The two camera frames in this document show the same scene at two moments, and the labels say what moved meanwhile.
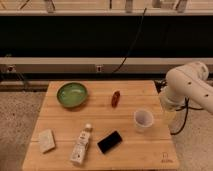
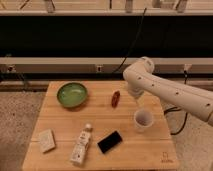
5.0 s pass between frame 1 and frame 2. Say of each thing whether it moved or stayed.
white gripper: moved
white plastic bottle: stayed
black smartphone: stayed
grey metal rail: stayed
